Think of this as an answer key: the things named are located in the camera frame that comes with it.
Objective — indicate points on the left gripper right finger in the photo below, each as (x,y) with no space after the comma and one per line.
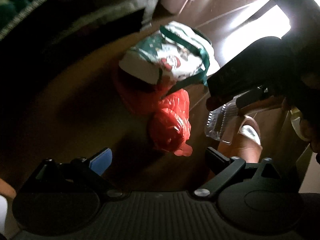
(225,170)

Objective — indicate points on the red plastic bag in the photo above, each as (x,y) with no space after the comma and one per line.
(167,114)

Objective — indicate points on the clear plastic tray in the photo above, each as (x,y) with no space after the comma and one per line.
(218,120)

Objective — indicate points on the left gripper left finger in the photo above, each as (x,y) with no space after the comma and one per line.
(98,163)

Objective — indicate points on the christmas tote bag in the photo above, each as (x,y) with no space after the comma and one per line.
(176,52)

